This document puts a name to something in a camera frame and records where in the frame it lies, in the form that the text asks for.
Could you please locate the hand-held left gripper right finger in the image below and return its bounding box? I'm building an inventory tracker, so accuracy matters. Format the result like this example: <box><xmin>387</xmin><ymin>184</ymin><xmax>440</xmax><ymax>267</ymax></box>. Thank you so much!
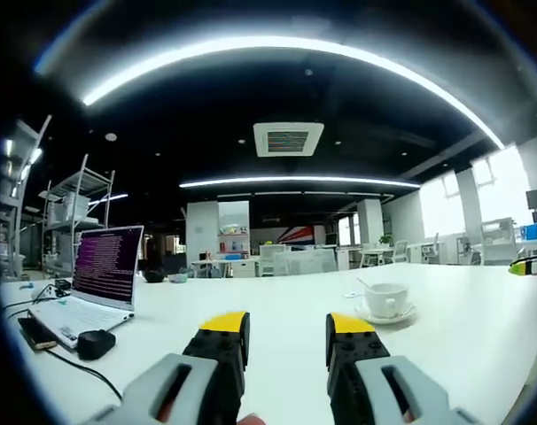
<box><xmin>324</xmin><ymin>312</ymin><xmax>483</xmax><ymax>425</ymax></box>

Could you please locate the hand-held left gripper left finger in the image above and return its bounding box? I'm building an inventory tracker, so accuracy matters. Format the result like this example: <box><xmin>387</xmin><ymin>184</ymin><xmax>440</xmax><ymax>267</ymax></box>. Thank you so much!
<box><xmin>89</xmin><ymin>311</ymin><xmax>252</xmax><ymax>425</ymax></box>

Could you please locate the black smartphone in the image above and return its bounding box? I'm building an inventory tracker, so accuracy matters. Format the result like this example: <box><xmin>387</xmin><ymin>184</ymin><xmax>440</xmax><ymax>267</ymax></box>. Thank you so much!
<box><xmin>16</xmin><ymin>316</ymin><xmax>58</xmax><ymax>353</ymax></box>

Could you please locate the white coffee cup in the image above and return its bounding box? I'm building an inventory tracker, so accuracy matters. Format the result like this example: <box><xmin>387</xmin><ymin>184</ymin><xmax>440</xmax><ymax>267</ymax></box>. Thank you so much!
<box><xmin>364</xmin><ymin>282</ymin><xmax>410</xmax><ymax>321</ymax></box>

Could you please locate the white office cabinet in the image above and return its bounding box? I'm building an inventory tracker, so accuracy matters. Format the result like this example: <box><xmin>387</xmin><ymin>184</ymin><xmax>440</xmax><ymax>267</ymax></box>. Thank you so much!
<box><xmin>258</xmin><ymin>244</ymin><xmax>339</xmax><ymax>279</ymax></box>

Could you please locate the long ceiling light strip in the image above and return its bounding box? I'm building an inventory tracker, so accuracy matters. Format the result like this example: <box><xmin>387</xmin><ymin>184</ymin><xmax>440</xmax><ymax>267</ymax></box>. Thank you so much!
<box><xmin>178</xmin><ymin>175</ymin><xmax>424</xmax><ymax>190</ymax></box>
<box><xmin>81</xmin><ymin>34</ymin><xmax>505</xmax><ymax>151</ymax></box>

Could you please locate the ceiling air conditioner vent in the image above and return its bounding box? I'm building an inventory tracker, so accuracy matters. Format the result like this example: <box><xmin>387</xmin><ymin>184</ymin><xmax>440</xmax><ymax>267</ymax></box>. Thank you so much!
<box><xmin>252</xmin><ymin>121</ymin><xmax>325</xmax><ymax>158</ymax></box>

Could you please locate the black computer mouse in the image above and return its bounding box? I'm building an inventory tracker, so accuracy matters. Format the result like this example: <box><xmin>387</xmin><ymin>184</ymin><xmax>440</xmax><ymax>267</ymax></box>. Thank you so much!
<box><xmin>75</xmin><ymin>328</ymin><xmax>118</xmax><ymax>362</ymax></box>

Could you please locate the bright window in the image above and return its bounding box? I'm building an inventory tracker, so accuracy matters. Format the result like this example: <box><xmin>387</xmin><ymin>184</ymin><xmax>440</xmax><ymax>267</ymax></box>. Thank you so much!
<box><xmin>420</xmin><ymin>144</ymin><xmax>532</xmax><ymax>243</ymax></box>

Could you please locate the white office chair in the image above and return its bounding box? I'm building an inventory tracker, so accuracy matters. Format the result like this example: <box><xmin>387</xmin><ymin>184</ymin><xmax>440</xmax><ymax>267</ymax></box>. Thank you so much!
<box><xmin>391</xmin><ymin>239</ymin><xmax>411</xmax><ymax>267</ymax></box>

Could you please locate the short ceiling light strip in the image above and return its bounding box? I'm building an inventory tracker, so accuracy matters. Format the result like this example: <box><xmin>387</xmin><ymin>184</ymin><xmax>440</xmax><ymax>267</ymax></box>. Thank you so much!
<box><xmin>88</xmin><ymin>192</ymin><xmax>129</xmax><ymax>206</ymax></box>

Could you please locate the white laptop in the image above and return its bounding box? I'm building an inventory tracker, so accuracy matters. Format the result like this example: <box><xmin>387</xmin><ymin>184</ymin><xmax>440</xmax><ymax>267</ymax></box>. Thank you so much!
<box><xmin>27</xmin><ymin>225</ymin><xmax>145</xmax><ymax>349</ymax></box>

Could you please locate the red white blue wall decoration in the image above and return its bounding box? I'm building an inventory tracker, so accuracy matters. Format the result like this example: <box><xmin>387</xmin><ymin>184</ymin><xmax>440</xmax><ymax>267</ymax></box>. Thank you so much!
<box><xmin>274</xmin><ymin>224</ymin><xmax>328</xmax><ymax>246</ymax></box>

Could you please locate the white tabletop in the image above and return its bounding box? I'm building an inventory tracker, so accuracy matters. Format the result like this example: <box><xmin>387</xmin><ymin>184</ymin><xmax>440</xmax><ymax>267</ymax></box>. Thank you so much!
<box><xmin>0</xmin><ymin>261</ymin><xmax>537</xmax><ymax>425</ymax></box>

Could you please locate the black desk cable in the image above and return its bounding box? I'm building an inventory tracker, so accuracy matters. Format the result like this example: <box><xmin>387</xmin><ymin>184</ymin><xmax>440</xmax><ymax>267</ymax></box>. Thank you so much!
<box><xmin>50</xmin><ymin>346</ymin><xmax>124</xmax><ymax>400</ymax></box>

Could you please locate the white pillar with display shelves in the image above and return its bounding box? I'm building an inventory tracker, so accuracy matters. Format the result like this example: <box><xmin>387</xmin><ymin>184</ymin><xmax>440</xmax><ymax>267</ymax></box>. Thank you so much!
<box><xmin>185</xmin><ymin>199</ymin><xmax>252</xmax><ymax>263</ymax></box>

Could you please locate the white coffee tray saucer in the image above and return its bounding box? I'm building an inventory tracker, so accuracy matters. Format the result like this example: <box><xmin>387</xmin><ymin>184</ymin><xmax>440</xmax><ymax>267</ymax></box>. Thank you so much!
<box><xmin>354</xmin><ymin>299</ymin><xmax>418</xmax><ymax>326</ymax></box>

